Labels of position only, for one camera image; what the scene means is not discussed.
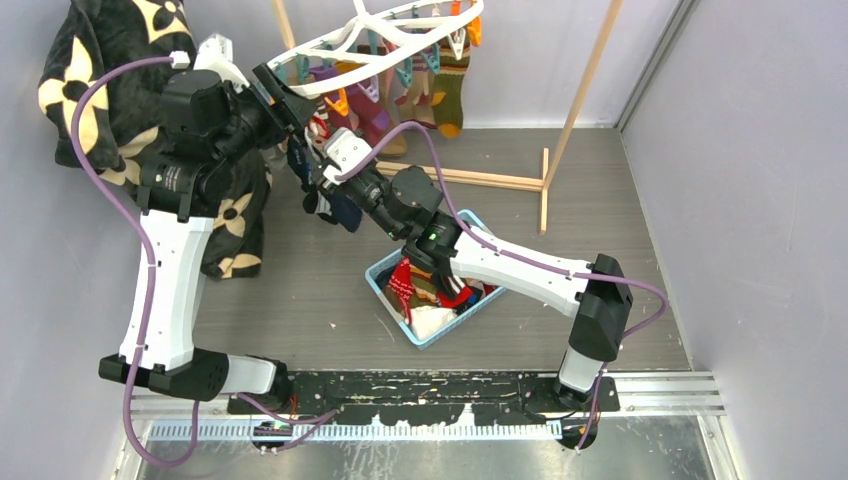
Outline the maroon purple striped sock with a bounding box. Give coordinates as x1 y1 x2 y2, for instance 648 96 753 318
321 80 390 146

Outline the white clip hanger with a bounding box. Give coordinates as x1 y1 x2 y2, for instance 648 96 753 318
267 1 485 99

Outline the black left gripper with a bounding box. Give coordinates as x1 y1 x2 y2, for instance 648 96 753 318
214 64 316 168

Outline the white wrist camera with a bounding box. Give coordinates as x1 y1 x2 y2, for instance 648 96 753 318
169 33 251 93
324 128 372 166

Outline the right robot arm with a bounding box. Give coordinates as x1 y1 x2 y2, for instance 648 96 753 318
312 159 633 411

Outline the orange clothespin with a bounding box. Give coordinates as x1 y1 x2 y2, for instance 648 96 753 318
323 88 350 117

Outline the light blue plastic basket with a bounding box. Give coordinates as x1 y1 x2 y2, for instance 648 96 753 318
365 250 505 350

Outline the white sock in basket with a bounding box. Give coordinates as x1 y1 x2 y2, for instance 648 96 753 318
410 305 457 340

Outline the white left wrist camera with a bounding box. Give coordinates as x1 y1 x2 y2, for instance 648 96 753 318
169 33 251 93

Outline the green orange striped sock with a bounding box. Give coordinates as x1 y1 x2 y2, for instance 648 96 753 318
430 40 471 139

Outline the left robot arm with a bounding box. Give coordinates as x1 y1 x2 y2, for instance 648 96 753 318
98 65 314 413

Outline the black floral blanket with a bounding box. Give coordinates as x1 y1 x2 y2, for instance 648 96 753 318
38 1 273 280

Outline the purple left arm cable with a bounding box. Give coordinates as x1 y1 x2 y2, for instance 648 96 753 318
70 56 201 469

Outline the navy black white sock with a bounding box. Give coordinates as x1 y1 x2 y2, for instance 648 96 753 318
286 136 333 223

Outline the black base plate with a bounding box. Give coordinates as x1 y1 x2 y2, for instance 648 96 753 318
252 370 620 427

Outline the red white patterned sock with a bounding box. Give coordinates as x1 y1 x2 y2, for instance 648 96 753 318
387 257 416 320

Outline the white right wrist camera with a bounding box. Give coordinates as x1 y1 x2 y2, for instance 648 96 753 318
324 128 372 166

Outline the wooden rack frame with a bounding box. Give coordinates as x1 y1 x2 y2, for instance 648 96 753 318
271 0 627 235

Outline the navy sock with white script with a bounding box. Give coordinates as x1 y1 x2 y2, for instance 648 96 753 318
328 193 363 233

